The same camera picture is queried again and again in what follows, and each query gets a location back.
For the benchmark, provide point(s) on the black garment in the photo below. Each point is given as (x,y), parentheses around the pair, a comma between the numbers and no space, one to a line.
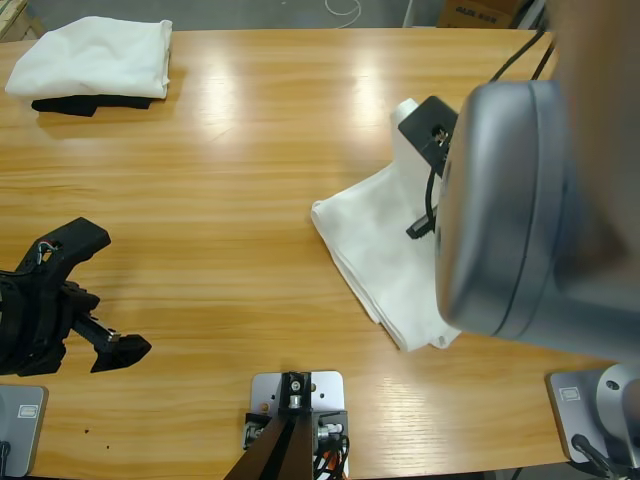
(70,105)

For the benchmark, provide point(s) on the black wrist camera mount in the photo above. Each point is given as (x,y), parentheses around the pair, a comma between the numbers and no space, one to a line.
(425,127)
(80,237)

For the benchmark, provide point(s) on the brown cardboard box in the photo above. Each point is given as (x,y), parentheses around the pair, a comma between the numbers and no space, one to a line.
(475,14)

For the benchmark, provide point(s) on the white printed t-shirt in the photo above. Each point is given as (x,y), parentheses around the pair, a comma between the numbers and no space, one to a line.
(380,260)

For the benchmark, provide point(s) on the white garment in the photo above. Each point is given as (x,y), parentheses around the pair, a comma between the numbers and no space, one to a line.
(90,57)

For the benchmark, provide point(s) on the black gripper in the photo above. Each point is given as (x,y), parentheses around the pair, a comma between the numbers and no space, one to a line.
(35,320)
(422,226)

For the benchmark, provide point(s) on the grey metal leg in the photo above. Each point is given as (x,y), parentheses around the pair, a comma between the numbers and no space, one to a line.
(408,12)

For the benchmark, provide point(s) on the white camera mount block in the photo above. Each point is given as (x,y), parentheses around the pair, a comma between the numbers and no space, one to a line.
(330,392)

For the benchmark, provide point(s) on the dark camera post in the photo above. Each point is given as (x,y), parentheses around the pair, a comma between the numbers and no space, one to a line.
(285,450)

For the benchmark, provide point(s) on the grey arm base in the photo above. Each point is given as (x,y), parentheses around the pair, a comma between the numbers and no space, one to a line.
(25,440)
(575,415)

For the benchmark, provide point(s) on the black clamp block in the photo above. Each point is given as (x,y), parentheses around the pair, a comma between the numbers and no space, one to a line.
(254,427)
(336,417)

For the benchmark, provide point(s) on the wooden crate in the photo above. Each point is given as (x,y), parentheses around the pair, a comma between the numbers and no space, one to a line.
(17,17)

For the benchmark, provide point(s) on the white metal frame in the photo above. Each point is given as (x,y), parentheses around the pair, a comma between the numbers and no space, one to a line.
(530,14)

